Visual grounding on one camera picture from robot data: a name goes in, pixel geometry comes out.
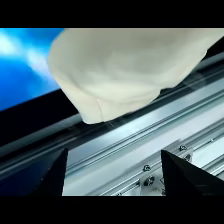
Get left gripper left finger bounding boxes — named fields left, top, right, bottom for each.
left=32, top=147, right=69, bottom=197

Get silver frame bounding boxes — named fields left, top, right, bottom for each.
left=0, top=59, right=224, bottom=197

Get cream garment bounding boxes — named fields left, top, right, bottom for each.
left=47, top=28, right=224, bottom=125

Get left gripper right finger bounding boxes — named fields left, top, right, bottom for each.
left=160, top=149, right=224, bottom=197

